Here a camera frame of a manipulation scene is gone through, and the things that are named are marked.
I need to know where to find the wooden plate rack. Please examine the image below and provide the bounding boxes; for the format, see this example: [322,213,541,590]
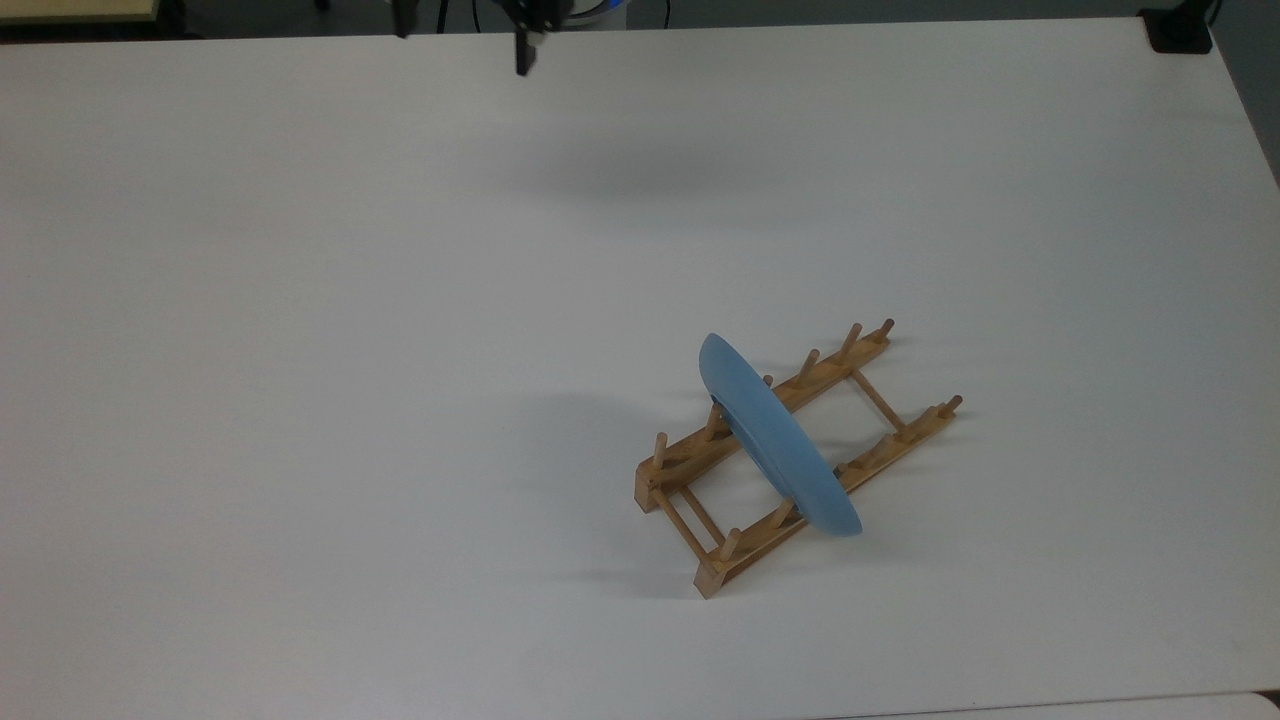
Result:
[633,318,965,601]

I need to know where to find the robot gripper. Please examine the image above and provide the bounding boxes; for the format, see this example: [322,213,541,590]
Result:
[393,0,571,77]

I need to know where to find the blue plate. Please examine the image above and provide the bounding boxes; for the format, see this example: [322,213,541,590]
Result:
[697,332,864,538]

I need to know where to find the tan wooden board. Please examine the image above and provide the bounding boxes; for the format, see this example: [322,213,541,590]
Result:
[0,0,161,24]

